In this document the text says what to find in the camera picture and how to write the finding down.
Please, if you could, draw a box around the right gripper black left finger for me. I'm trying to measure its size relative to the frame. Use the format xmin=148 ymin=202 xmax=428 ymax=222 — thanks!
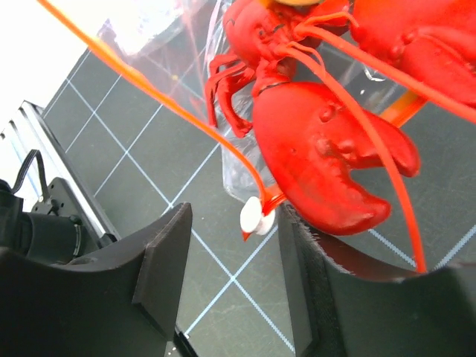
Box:
xmin=1 ymin=202 xmax=193 ymax=356

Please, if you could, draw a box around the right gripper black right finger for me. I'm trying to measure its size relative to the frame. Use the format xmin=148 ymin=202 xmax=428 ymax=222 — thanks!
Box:
xmin=278 ymin=205 xmax=475 ymax=356

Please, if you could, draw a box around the red toy lobster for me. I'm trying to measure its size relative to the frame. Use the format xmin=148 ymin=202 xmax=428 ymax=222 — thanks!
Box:
xmin=205 ymin=1 xmax=475 ymax=272

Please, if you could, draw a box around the clear bag orange zipper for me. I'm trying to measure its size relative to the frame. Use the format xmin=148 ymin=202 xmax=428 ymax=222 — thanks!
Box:
xmin=35 ymin=0 xmax=427 ymax=242

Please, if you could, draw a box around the orange toy pumpkin slice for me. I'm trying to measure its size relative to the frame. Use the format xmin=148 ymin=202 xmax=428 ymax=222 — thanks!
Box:
xmin=259 ymin=0 xmax=321 ymax=7

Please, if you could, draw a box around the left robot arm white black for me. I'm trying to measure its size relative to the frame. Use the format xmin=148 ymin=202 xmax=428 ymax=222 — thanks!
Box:
xmin=1 ymin=149 xmax=117 ymax=265

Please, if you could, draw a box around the black grid mat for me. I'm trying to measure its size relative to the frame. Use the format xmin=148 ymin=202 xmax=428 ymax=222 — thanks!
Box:
xmin=42 ymin=33 xmax=476 ymax=357

